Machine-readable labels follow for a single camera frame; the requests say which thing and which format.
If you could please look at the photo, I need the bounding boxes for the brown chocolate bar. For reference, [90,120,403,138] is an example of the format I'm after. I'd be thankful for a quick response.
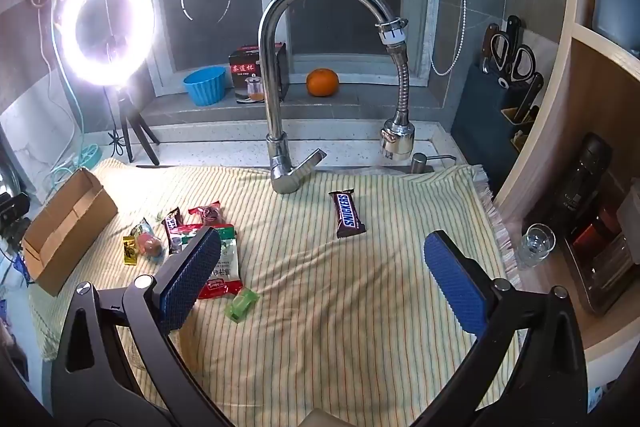
[328,188,367,239]

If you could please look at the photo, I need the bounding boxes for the red green snack packet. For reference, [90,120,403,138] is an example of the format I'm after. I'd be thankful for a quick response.
[175,223,244,300]

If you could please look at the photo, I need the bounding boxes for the red packet of dark snack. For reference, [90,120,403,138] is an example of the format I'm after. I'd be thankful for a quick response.
[188,202,226,228]

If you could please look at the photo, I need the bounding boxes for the round green snack packet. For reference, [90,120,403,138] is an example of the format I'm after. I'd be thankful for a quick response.
[131,218,165,258]

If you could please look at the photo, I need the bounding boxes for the drinking glass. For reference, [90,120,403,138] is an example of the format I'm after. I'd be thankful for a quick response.
[515,223,557,270]

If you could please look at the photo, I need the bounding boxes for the orange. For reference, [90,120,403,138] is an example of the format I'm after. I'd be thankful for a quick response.
[306,68,340,98]

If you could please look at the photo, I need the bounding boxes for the small dark red snack bar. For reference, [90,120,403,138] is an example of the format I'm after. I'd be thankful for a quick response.
[163,207,185,255]

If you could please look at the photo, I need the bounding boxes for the striped yellow towel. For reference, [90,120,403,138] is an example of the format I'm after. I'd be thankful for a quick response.
[30,157,521,427]

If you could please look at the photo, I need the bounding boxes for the green candy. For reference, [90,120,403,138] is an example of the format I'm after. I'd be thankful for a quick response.
[223,288,260,323]

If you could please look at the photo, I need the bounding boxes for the black ring light cable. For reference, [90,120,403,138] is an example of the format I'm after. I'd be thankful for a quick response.
[107,87,126,156]

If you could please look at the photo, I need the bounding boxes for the blue ribbed bowl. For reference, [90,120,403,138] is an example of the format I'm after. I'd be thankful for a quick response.
[182,66,227,106]

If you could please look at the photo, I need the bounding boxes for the black thermos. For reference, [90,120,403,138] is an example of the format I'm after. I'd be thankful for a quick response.
[552,132,613,233]

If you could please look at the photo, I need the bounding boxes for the flexible chrome sprayer hose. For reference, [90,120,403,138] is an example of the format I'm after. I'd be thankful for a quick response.
[375,21,417,160]

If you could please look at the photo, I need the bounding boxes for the chrome faucet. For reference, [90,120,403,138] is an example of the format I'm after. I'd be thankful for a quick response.
[257,0,401,195]

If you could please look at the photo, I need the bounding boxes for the dark blue knife block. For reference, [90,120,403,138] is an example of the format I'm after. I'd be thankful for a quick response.
[450,62,543,198]

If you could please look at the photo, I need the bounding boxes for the cardboard box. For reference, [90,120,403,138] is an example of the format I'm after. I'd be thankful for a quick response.
[21,167,119,298]

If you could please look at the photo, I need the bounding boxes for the teal round stand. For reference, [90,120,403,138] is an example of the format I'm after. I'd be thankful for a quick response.
[75,144,102,170]

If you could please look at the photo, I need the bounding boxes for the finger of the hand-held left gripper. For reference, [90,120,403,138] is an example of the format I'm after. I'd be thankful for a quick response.
[0,219,32,244]
[0,192,31,219]

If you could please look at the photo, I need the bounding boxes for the wooden shelf unit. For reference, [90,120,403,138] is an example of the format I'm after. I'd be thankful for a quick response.
[492,0,640,378]

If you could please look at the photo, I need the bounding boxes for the black tea cup box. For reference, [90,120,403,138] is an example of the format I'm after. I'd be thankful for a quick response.
[228,43,290,104]

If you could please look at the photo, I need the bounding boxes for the black handled scissors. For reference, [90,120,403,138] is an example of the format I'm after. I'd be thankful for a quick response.
[510,46,537,82]
[482,32,512,85]

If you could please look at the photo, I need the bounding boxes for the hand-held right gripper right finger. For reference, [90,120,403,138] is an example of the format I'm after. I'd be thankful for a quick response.
[410,229,588,427]

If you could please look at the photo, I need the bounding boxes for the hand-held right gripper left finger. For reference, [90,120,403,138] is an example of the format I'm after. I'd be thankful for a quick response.
[50,227,236,427]

